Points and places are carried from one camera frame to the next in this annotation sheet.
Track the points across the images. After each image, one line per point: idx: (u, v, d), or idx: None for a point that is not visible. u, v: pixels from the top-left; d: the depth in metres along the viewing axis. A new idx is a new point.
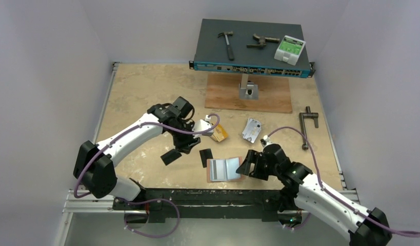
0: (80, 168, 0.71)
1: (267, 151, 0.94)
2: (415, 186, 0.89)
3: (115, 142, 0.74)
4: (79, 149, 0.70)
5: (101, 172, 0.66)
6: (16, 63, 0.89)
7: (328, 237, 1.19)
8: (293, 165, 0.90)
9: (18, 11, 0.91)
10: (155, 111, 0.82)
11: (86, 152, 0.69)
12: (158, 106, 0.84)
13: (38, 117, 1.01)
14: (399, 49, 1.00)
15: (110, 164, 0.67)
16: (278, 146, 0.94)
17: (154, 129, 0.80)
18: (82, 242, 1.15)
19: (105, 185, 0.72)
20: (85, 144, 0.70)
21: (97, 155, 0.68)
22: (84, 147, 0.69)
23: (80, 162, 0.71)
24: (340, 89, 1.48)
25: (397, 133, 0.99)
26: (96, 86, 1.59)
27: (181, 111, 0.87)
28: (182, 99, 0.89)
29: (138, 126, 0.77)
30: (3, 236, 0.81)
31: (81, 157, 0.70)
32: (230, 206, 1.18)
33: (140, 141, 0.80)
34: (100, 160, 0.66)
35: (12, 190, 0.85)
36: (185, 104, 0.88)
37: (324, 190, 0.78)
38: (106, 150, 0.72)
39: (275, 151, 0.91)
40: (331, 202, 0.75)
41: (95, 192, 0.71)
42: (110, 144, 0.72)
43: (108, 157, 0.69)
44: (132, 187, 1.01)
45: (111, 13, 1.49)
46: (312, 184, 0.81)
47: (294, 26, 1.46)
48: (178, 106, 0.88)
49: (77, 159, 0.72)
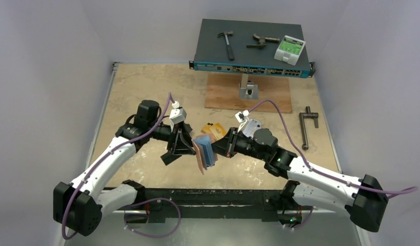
0: (59, 212, 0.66)
1: (261, 141, 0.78)
2: (416, 187, 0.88)
3: (90, 176, 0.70)
4: (53, 193, 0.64)
5: (84, 209, 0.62)
6: (17, 66, 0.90)
7: (328, 238, 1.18)
8: (281, 153, 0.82)
9: (19, 13, 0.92)
10: (124, 132, 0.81)
11: (62, 194, 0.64)
12: (125, 126, 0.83)
13: (38, 118, 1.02)
14: (399, 49, 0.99)
15: (91, 199, 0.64)
16: (270, 132, 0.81)
17: (127, 151, 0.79)
18: (82, 241, 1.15)
19: (92, 220, 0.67)
20: (58, 186, 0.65)
21: (75, 193, 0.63)
22: (58, 190, 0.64)
23: (57, 206, 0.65)
24: (340, 89, 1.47)
25: (397, 134, 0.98)
26: (96, 86, 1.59)
27: (148, 119, 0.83)
28: (143, 106, 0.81)
29: (110, 153, 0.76)
30: (3, 234, 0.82)
31: (57, 201, 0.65)
32: (230, 206, 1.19)
33: (116, 168, 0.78)
34: (79, 197, 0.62)
35: (11, 190, 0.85)
36: (147, 111, 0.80)
37: (313, 170, 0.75)
38: (83, 186, 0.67)
39: (270, 142, 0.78)
40: (322, 181, 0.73)
41: (83, 231, 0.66)
42: (85, 180, 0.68)
43: (86, 193, 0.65)
44: (126, 193, 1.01)
45: (111, 13, 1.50)
46: (299, 168, 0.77)
47: (294, 26, 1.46)
48: (143, 115, 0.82)
49: (53, 205, 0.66)
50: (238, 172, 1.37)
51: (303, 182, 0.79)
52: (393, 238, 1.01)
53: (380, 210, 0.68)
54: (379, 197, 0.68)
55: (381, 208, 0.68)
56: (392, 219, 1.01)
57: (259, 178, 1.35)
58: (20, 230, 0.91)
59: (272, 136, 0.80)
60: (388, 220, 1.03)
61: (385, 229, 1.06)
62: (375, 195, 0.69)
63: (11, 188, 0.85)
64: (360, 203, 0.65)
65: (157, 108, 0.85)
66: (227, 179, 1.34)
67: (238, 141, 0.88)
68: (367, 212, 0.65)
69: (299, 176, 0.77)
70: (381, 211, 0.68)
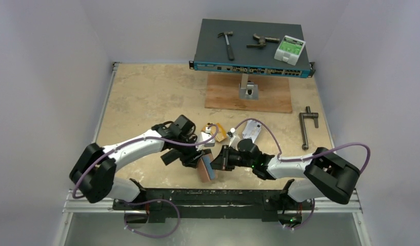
0: (79, 170, 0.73)
1: (243, 148, 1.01)
2: (416, 187, 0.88)
3: (121, 148, 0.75)
4: (85, 150, 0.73)
5: (102, 175, 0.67)
6: (16, 66, 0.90)
7: (328, 237, 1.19)
8: (265, 158, 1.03)
9: (18, 13, 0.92)
10: (159, 129, 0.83)
11: (91, 154, 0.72)
12: (161, 124, 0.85)
13: (38, 118, 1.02)
14: (399, 49, 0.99)
15: (112, 169, 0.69)
16: (252, 142, 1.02)
17: (157, 144, 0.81)
18: (82, 241, 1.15)
19: (101, 189, 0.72)
20: (93, 146, 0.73)
21: (101, 157, 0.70)
22: (91, 149, 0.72)
23: (81, 163, 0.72)
24: (340, 89, 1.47)
25: (397, 133, 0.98)
26: (95, 86, 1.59)
27: (182, 129, 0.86)
28: (183, 117, 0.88)
29: (142, 139, 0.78)
30: (2, 234, 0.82)
31: (84, 159, 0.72)
32: (230, 206, 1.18)
33: (142, 153, 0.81)
34: (103, 163, 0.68)
35: (10, 190, 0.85)
36: (186, 123, 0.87)
37: (281, 160, 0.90)
38: (112, 154, 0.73)
39: (251, 148, 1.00)
40: (287, 166, 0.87)
41: (89, 197, 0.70)
42: (115, 149, 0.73)
43: (112, 161, 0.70)
44: (131, 189, 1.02)
45: (110, 13, 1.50)
46: (273, 163, 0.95)
47: (294, 26, 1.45)
48: (180, 124, 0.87)
49: (77, 160, 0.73)
50: (238, 172, 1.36)
51: (283, 175, 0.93)
52: (393, 237, 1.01)
53: (342, 176, 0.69)
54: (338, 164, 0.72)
55: (343, 175, 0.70)
56: (393, 219, 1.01)
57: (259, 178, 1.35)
58: (20, 230, 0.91)
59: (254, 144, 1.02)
60: (387, 220, 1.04)
61: (384, 229, 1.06)
62: (334, 163, 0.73)
63: (11, 188, 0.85)
64: (310, 171, 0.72)
65: (191, 126, 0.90)
66: (227, 179, 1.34)
67: (230, 154, 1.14)
68: (321, 180, 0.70)
69: (275, 169, 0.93)
70: (347, 179, 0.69)
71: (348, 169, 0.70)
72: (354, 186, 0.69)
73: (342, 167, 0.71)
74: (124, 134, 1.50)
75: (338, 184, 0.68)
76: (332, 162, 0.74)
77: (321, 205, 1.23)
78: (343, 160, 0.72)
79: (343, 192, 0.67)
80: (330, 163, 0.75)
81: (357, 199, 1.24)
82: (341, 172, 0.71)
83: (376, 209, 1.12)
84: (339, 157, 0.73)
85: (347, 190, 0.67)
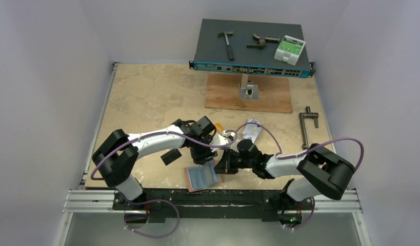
0: (102, 153, 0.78)
1: (242, 148, 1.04)
2: (416, 187, 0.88)
3: (144, 138, 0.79)
4: (111, 135, 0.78)
5: (123, 162, 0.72)
6: (16, 66, 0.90)
7: (328, 237, 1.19)
8: (265, 158, 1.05)
9: (18, 14, 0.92)
10: (181, 126, 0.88)
11: (116, 139, 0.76)
12: (184, 121, 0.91)
13: (38, 118, 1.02)
14: (399, 49, 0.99)
15: (133, 158, 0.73)
16: (251, 142, 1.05)
17: (177, 140, 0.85)
18: (81, 241, 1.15)
19: (120, 176, 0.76)
20: (118, 131, 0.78)
21: (124, 144, 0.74)
22: (116, 135, 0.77)
23: (105, 146, 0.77)
24: (340, 90, 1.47)
25: (397, 134, 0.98)
26: (95, 86, 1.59)
27: (203, 130, 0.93)
28: (206, 119, 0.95)
29: (165, 133, 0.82)
30: (3, 234, 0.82)
31: (109, 142, 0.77)
32: (230, 206, 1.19)
33: (162, 146, 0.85)
34: (126, 150, 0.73)
35: (10, 190, 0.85)
36: (207, 125, 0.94)
37: (277, 157, 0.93)
38: (135, 142, 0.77)
39: (249, 147, 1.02)
40: (282, 162, 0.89)
41: (108, 180, 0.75)
42: (139, 139, 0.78)
43: (133, 148, 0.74)
44: (137, 188, 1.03)
45: (110, 13, 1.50)
46: (272, 161, 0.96)
47: (294, 26, 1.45)
48: (202, 125, 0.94)
49: (103, 143, 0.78)
50: (238, 172, 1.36)
51: (281, 173, 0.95)
52: (393, 238, 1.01)
53: (336, 172, 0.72)
54: (331, 160, 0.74)
55: (336, 170, 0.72)
56: (393, 219, 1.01)
57: (259, 178, 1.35)
58: (21, 230, 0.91)
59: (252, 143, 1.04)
60: (387, 219, 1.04)
61: (384, 229, 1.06)
62: (327, 159, 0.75)
63: (10, 188, 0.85)
64: (303, 166, 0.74)
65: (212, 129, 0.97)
66: (227, 179, 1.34)
67: (232, 158, 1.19)
68: (313, 175, 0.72)
69: (272, 167, 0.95)
70: (339, 175, 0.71)
71: (341, 165, 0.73)
72: (346, 181, 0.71)
73: (335, 163, 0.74)
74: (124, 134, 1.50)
75: (332, 180, 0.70)
76: (325, 158, 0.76)
77: (321, 205, 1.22)
78: (336, 156, 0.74)
79: (337, 188, 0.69)
80: (323, 159, 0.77)
81: (357, 199, 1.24)
82: (335, 168, 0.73)
83: (376, 209, 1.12)
84: (332, 154, 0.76)
85: (341, 186, 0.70)
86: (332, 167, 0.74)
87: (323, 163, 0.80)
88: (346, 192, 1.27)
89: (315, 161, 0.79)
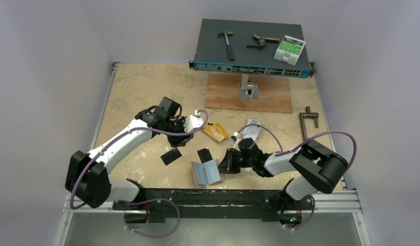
0: (71, 180, 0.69)
1: (242, 146, 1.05)
2: (416, 186, 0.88)
3: (106, 149, 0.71)
4: (70, 161, 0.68)
5: (96, 180, 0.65)
6: (16, 67, 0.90)
7: (328, 237, 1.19)
8: (265, 156, 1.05)
9: (18, 14, 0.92)
10: (143, 117, 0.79)
11: (78, 162, 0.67)
12: (145, 110, 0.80)
13: (38, 118, 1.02)
14: (399, 49, 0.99)
15: (104, 171, 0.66)
16: (251, 140, 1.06)
17: (144, 134, 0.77)
18: (81, 241, 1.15)
19: (101, 191, 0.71)
20: (76, 154, 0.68)
21: (89, 164, 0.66)
22: (76, 158, 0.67)
23: (71, 173, 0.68)
24: (341, 90, 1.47)
25: (397, 133, 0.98)
26: (95, 86, 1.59)
27: (168, 112, 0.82)
28: (167, 99, 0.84)
29: (128, 132, 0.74)
30: (3, 234, 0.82)
31: (72, 168, 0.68)
32: (230, 206, 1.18)
33: (131, 147, 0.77)
34: (93, 168, 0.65)
35: (11, 190, 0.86)
36: (171, 104, 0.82)
37: (275, 154, 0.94)
38: (99, 158, 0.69)
39: (249, 145, 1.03)
40: (279, 158, 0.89)
41: (92, 201, 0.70)
42: (101, 152, 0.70)
43: (101, 163, 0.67)
44: (130, 188, 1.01)
45: (110, 13, 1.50)
46: (269, 158, 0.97)
47: (294, 26, 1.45)
48: (165, 107, 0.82)
49: (67, 171, 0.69)
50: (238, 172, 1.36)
51: (280, 170, 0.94)
52: (392, 237, 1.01)
53: (327, 166, 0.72)
54: (323, 154, 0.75)
55: (328, 164, 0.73)
56: (393, 219, 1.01)
57: (259, 178, 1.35)
58: (21, 230, 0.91)
59: (253, 142, 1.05)
60: (387, 219, 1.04)
61: (384, 229, 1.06)
62: (320, 154, 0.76)
63: (10, 188, 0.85)
64: (295, 159, 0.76)
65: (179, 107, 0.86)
66: (227, 179, 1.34)
67: (233, 156, 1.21)
68: (304, 167, 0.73)
69: (270, 163, 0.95)
70: (331, 168, 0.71)
71: (334, 159, 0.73)
72: (338, 176, 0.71)
73: (327, 157, 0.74)
74: None
75: (322, 173, 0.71)
76: (318, 152, 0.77)
77: (321, 205, 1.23)
78: (328, 150, 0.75)
79: (328, 181, 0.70)
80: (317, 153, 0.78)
81: (357, 199, 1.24)
82: (326, 162, 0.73)
83: (375, 209, 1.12)
84: (324, 148, 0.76)
85: (332, 179, 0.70)
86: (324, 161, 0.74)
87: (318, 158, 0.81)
88: (346, 192, 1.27)
89: (309, 156, 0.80)
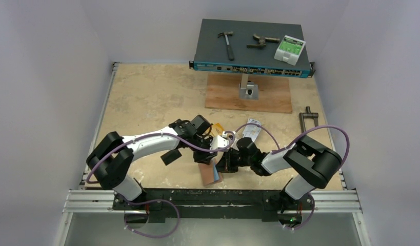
0: (98, 155, 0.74)
1: (241, 145, 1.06)
2: (416, 186, 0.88)
3: (139, 140, 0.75)
4: (104, 138, 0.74)
5: (118, 164, 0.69)
6: (16, 67, 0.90)
7: (328, 237, 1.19)
8: (263, 155, 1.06)
9: (18, 14, 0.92)
10: (175, 128, 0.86)
11: (111, 141, 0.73)
12: (178, 123, 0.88)
13: (38, 118, 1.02)
14: (399, 50, 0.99)
15: (129, 159, 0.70)
16: (250, 139, 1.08)
17: (172, 141, 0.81)
18: (81, 241, 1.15)
19: (116, 178, 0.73)
20: (112, 134, 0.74)
21: (119, 147, 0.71)
22: (110, 137, 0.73)
23: (100, 149, 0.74)
24: (341, 90, 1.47)
25: (397, 133, 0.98)
26: (95, 86, 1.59)
27: (198, 129, 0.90)
28: (200, 117, 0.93)
29: (160, 134, 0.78)
30: (3, 233, 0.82)
31: (104, 145, 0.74)
32: (230, 206, 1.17)
33: (157, 148, 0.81)
34: (121, 152, 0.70)
35: (11, 190, 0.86)
36: (202, 123, 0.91)
37: (272, 152, 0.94)
38: (130, 144, 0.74)
39: (248, 144, 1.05)
40: (276, 155, 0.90)
41: (102, 183, 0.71)
42: (134, 141, 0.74)
43: (129, 150, 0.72)
44: (133, 188, 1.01)
45: (110, 14, 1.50)
46: (266, 157, 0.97)
47: (295, 26, 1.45)
48: (196, 124, 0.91)
49: (97, 145, 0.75)
50: (238, 172, 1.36)
51: (279, 168, 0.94)
52: (392, 238, 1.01)
53: (322, 161, 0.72)
54: (317, 149, 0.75)
55: (322, 159, 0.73)
56: (392, 219, 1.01)
57: (259, 178, 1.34)
58: (21, 230, 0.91)
59: (250, 141, 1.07)
60: (387, 220, 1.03)
61: (384, 229, 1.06)
62: (314, 149, 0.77)
63: (11, 188, 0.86)
64: (290, 155, 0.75)
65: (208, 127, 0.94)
66: (227, 179, 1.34)
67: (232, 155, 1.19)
68: (298, 163, 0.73)
69: (267, 161, 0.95)
70: (325, 163, 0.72)
71: (327, 154, 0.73)
72: (332, 171, 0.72)
73: (321, 152, 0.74)
74: (124, 134, 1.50)
75: (316, 168, 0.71)
76: (312, 148, 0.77)
77: (321, 205, 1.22)
78: (322, 145, 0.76)
79: (322, 176, 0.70)
80: (311, 149, 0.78)
81: (357, 199, 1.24)
82: (321, 157, 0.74)
83: (375, 209, 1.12)
84: (318, 144, 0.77)
85: (325, 174, 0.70)
86: (318, 157, 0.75)
87: (311, 155, 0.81)
88: (346, 192, 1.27)
89: (303, 152, 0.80)
